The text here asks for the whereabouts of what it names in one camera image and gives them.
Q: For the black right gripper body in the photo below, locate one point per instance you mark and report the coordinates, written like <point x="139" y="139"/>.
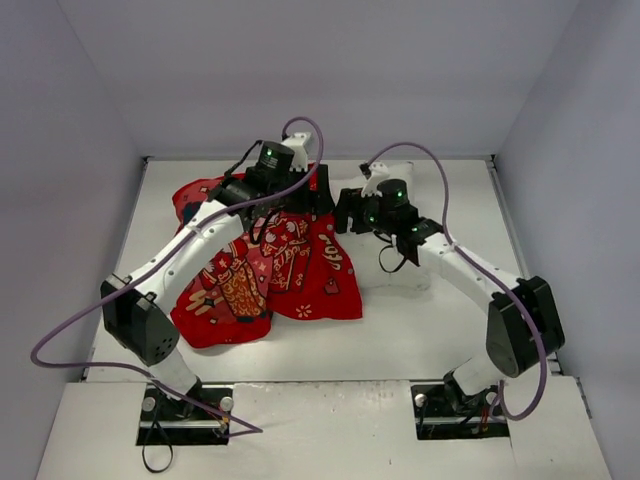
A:
<point x="344" y="214"/>

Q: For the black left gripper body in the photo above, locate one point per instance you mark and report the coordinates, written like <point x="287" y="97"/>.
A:
<point x="317" y="189"/>

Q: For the white pillow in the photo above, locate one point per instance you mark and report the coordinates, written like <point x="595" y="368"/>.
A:
<point x="364" y="249"/>

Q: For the red printed pillowcase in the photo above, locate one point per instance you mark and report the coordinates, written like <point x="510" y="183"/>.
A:
<point x="289" y="264"/>

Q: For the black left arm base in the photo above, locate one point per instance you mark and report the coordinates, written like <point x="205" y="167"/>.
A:
<point x="167" y="421"/>

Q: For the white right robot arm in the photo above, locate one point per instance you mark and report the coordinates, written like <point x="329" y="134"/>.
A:
<point x="523" y="325"/>

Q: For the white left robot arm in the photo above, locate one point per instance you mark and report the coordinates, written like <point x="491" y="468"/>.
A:
<point x="136" y="308"/>

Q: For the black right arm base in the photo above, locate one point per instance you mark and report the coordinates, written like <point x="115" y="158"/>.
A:
<point x="442" y="412"/>

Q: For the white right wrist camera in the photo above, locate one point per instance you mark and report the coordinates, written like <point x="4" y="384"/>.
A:
<point x="374" y="172"/>

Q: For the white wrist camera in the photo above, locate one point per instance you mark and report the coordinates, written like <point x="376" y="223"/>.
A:
<point x="299" y="143"/>
<point x="374" y="172"/>

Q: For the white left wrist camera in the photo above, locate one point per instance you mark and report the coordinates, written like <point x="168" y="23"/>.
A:
<point x="299" y="143"/>

